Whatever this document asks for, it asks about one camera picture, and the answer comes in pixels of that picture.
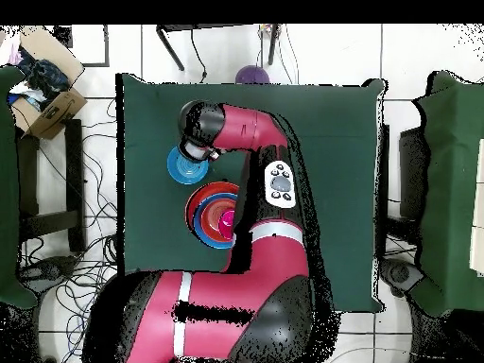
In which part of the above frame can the beige board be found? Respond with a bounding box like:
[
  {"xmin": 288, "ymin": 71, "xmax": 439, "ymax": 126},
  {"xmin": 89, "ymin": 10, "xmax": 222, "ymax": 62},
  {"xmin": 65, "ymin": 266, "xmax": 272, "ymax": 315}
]
[{"xmin": 469, "ymin": 137, "xmax": 484, "ymax": 278}]

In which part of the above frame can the tangle of black cables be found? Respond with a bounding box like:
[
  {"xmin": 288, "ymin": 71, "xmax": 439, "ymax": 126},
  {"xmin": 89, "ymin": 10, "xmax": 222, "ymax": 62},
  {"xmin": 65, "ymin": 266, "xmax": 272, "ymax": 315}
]
[{"xmin": 18, "ymin": 97, "xmax": 122, "ymax": 363}]

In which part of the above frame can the black cable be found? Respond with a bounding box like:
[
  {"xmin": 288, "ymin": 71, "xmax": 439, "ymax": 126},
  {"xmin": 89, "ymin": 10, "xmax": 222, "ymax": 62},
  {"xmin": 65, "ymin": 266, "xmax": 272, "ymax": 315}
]
[{"xmin": 190, "ymin": 27, "xmax": 210, "ymax": 83}]

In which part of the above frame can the large blue plastic bowl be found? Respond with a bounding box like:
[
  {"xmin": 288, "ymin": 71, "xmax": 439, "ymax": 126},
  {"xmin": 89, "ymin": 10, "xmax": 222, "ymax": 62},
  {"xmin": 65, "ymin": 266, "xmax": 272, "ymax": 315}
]
[{"xmin": 193, "ymin": 192, "xmax": 239, "ymax": 251}]

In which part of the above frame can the dark green tablecloth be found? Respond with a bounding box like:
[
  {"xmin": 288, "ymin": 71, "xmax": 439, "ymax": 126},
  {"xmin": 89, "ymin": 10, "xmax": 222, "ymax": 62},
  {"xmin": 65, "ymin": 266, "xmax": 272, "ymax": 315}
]
[{"xmin": 114, "ymin": 72, "xmax": 387, "ymax": 314}]

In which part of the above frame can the black stand base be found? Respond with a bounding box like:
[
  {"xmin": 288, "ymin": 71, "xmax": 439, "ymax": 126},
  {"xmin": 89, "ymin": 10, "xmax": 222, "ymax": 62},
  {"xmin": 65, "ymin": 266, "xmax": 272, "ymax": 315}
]
[
  {"xmin": 378, "ymin": 257, "xmax": 425, "ymax": 300},
  {"xmin": 18, "ymin": 254, "xmax": 78, "ymax": 294}
]

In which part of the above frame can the small blue flat-bottomed bowl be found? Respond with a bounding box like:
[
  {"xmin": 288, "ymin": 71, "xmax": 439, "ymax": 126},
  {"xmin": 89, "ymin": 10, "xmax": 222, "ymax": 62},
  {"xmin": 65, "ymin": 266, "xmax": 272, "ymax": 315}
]
[{"xmin": 166, "ymin": 145, "xmax": 210, "ymax": 186}]

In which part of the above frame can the cardboard box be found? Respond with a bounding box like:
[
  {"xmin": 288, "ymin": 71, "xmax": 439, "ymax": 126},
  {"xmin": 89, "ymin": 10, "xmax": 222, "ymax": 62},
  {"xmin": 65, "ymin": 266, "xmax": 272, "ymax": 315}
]
[{"xmin": 8, "ymin": 26, "xmax": 89, "ymax": 142}]

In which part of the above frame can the black bench frame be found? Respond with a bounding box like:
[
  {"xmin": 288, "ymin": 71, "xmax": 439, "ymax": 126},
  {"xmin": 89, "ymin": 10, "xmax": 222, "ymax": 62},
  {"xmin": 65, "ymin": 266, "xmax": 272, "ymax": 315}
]
[{"xmin": 16, "ymin": 118, "xmax": 87, "ymax": 253}]

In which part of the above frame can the black box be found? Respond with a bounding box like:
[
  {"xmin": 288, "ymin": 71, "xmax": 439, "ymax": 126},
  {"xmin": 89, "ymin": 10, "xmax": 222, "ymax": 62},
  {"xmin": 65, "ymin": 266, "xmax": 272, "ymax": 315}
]
[{"xmin": 53, "ymin": 25, "xmax": 74, "ymax": 49}]

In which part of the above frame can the black metal table frame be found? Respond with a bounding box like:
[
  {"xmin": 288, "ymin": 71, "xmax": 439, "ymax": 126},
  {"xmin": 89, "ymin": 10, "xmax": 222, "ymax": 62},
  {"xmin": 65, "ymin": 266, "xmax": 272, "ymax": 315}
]
[{"xmin": 155, "ymin": 24, "xmax": 283, "ymax": 73}]

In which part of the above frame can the green cloth covered table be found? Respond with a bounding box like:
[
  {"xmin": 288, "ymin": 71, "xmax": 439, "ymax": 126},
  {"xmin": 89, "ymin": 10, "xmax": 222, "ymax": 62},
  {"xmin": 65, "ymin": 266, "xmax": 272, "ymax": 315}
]
[
  {"xmin": 0, "ymin": 64, "xmax": 39, "ymax": 310},
  {"xmin": 409, "ymin": 70, "xmax": 484, "ymax": 318}
]

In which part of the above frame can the pink plastic cup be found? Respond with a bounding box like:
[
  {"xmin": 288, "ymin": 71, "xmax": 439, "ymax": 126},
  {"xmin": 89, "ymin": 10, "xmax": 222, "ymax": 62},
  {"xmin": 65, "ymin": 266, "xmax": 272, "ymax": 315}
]
[{"xmin": 217, "ymin": 210, "xmax": 235, "ymax": 241}]

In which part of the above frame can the dark clothes bundle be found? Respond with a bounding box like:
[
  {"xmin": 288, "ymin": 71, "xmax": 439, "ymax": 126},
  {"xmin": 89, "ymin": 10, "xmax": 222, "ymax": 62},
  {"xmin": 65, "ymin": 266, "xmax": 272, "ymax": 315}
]
[{"xmin": 12, "ymin": 48, "xmax": 73, "ymax": 111}]

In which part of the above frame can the large orange plastic bowl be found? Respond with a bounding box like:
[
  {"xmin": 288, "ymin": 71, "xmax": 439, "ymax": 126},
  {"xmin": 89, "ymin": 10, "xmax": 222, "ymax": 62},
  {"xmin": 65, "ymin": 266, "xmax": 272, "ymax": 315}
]
[{"xmin": 184, "ymin": 181, "xmax": 241, "ymax": 237}]

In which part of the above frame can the small orange flat-bottomed bowl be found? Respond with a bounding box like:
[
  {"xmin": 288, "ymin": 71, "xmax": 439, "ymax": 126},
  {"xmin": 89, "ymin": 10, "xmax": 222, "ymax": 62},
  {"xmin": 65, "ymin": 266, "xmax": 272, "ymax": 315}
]
[{"xmin": 199, "ymin": 198, "xmax": 236, "ymax": 243}]

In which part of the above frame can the purple plastic bowl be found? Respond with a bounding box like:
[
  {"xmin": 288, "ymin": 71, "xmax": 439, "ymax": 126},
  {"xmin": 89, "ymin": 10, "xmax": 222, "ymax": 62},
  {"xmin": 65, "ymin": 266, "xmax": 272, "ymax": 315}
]
[{"xmin": 234, "ymin": 64, "xmax": 271, "ymax": 85}]

